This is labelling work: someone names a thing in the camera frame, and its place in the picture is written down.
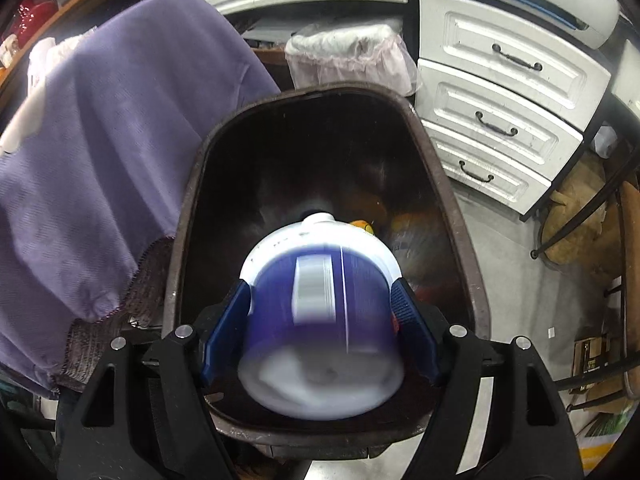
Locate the brown seat cushion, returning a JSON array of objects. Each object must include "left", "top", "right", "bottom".
[{"left": 542, "top": 160, "right": 608, "bottom": 266}]

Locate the yellow white sack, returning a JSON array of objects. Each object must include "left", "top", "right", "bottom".
[{"left": 582, "top": 400, "right": 638, "bottom": 453}]

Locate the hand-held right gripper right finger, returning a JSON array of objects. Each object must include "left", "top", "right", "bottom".
[{"left": 390, "top": 277, "right": 583, "bottom": 480}]

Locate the white plastic bag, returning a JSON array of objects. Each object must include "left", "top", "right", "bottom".
[{"left": 27, "top": 34, "right": 93, "bottom": 86}]

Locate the white drawer black handle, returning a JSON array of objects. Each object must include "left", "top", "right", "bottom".
[
  {"left": 425, "top": 120, "right": 553, "bottom": 216},
  {"left": 417, "top": 0, "right": 612, "bottom": 131},
  {"left": 416, "top": 59, "right": 583, "bottom": 181}
]

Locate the black chair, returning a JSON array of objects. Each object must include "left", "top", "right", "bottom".
[{"left": 530, "top": 125, "right": 640, "bottom": 396}]

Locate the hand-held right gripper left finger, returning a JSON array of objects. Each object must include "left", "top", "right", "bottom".
[{"left": 57, "top": 280, "right": 251, "bottom": 480}]

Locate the purple floral tablecloth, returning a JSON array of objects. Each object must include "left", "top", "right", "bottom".
[{"left": 0, "top": 0, "right": 282, "bottom": 396}]

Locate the dark brown trash bin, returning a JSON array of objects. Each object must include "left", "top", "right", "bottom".
[{"left": 161, "top": 85, "right": 492, "bottom": 461}]

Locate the brown woven undercloth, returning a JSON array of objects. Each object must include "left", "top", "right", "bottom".
[{"left": 57, "top": 237, "right": 176, "bottom": 393}]

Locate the lace covered stool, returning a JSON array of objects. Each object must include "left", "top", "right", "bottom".
[{"left": 285, "top": 22, "right": 418, "bottom": 96}]

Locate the red vase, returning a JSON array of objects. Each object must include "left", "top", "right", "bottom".
[{"left": 16, "top": 1, "right": 55, "bottom": 36}]

